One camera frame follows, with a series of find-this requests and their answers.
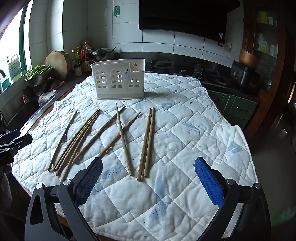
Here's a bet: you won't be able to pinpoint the grey rag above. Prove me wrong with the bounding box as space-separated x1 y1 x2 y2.
38 89 59 107

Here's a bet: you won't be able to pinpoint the wooden glass door cabinet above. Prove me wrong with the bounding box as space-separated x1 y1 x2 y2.
240 0 288 98

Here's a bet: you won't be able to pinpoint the white plastic utensil holder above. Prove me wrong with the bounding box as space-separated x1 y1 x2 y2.
90 58 146 100

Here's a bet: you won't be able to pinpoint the white plastic jug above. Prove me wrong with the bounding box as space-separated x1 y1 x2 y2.
8 54 23 82

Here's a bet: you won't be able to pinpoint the metal cooking pot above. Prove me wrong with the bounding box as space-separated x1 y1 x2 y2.
92 47 115 61

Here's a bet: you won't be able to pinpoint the green cabinet doors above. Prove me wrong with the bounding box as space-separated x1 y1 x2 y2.
203 89 259 131

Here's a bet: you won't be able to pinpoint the black kitchen appliance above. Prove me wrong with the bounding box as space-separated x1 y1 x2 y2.
231 60 261 91

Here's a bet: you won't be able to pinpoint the black range hood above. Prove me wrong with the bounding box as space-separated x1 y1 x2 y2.
138 0 240 42

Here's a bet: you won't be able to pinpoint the large oil bottle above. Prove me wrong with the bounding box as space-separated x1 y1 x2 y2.
81 42 93 72

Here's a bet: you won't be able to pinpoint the green leafy vegetables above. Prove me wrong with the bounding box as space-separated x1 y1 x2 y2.
24 65 53 80

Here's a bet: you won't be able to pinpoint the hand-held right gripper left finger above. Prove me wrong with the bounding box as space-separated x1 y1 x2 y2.
24 157 103 241

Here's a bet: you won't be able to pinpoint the round wooden chopping block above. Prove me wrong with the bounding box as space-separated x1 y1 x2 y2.
44 51 71 80

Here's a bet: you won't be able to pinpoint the copper bowl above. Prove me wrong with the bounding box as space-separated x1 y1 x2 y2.
239 48 261 67

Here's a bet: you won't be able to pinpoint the metal bowl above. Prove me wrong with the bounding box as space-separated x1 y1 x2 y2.
23 74 52 88

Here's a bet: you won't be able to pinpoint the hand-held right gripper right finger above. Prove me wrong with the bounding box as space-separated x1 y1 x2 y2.
194 157 272 241

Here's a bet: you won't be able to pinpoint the gas stove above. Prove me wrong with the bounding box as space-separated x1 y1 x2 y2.
149 59 230 85

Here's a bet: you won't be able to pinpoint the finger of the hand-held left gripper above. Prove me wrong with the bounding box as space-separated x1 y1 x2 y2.
5 134 33 153
0 129 21 142

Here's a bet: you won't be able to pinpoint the white quilted blanket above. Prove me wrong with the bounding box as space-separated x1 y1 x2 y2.
11 74 258 238

